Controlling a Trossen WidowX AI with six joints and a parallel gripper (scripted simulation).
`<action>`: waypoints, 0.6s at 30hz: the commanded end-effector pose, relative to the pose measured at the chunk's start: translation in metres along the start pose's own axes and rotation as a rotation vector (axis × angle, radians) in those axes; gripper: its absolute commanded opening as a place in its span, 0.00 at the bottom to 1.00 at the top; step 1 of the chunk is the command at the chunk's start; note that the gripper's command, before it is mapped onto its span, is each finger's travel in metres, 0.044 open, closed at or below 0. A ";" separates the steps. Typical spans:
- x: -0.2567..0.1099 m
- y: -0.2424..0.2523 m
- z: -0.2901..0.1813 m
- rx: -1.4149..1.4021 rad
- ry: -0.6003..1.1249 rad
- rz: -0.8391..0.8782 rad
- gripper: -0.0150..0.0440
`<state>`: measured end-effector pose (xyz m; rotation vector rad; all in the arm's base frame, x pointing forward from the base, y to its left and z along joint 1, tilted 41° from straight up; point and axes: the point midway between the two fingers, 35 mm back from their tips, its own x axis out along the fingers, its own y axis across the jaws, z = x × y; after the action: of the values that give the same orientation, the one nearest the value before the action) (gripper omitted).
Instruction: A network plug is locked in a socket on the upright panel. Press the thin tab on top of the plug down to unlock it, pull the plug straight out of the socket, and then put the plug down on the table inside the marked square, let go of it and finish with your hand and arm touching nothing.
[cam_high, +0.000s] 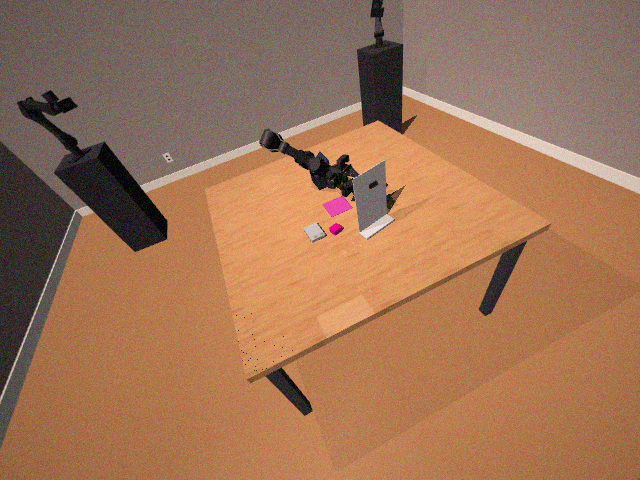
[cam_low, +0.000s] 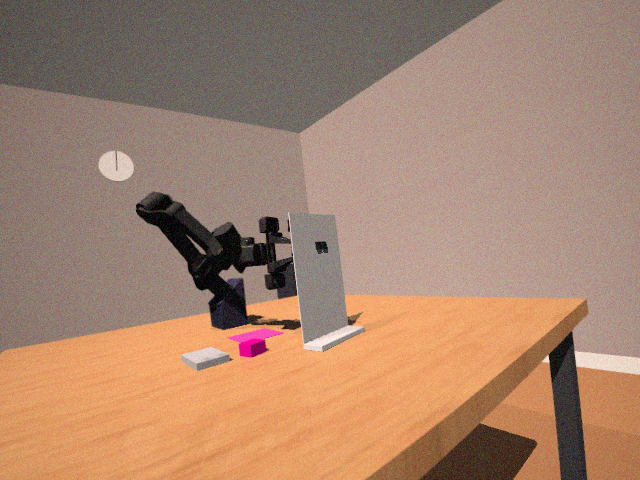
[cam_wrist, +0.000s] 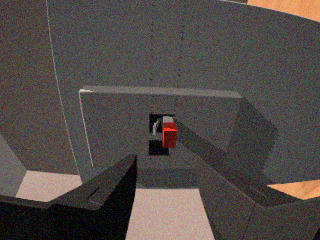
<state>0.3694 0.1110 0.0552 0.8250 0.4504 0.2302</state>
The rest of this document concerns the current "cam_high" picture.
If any magenta block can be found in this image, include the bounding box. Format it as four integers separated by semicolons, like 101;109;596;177
329;223;342;236

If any pink flat square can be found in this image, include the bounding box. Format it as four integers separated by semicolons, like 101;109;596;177
322;196;353;217

